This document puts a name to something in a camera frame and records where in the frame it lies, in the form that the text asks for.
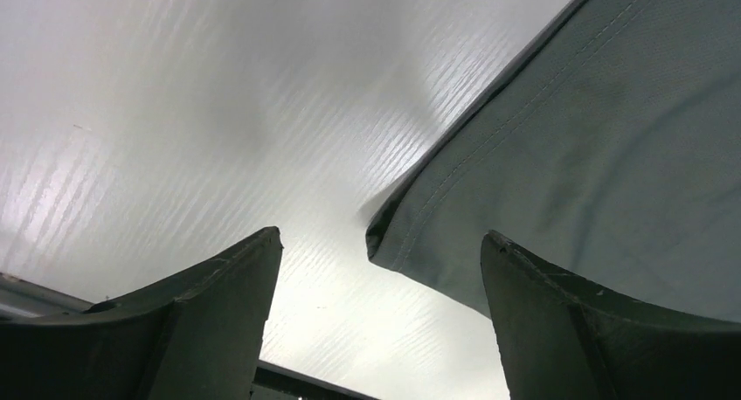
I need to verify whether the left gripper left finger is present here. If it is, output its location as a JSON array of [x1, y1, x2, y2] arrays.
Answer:
[[1, 226, 283, 399]]

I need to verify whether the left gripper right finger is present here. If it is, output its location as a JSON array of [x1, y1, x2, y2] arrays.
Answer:
[[481, 231, 740, 399]]

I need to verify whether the dark grey t shirt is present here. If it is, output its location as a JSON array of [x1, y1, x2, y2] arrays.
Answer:
[[366, 0, 740, 321]]

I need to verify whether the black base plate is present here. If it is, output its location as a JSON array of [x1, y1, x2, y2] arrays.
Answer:
[[250, 360, 373, 400]]

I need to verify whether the aluminium frame rail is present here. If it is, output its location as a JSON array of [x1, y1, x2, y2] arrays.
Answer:
[[0, 273, 93, 321]]

